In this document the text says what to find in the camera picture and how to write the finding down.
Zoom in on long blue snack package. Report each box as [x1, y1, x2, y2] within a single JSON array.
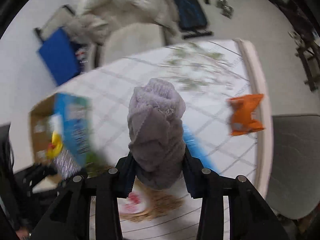
[[183, 125, 219, 173]]

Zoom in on orange snack bag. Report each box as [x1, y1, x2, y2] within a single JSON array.
[[227, 94, 265, 136]]

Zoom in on lilac towel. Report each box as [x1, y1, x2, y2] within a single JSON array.
[[127, 78, 185, 190]]

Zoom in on dark green snack bag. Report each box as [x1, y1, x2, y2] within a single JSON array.
[[85, 152, 111, 178]]

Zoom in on grey chair seat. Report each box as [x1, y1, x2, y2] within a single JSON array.
[[266, 114, 319, 219]]

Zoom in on blue green cardboard box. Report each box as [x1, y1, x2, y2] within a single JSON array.
[[29, 93, 94, 181]]

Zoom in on floral white tablecloth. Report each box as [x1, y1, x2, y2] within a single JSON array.
[[10, 38, 273, 240]]

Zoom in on blue folded mat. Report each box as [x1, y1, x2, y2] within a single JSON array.
[[38, 28, 82, 86]]

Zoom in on beige armchair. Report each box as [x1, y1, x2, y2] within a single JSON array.
[[94, 23, 165, 68]]

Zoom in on black weight bench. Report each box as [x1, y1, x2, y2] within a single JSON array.
[[174, 0, 213, 40]]

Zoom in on chrome dumbbell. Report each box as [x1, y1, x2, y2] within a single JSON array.
[[216, 0, 234, 19]]

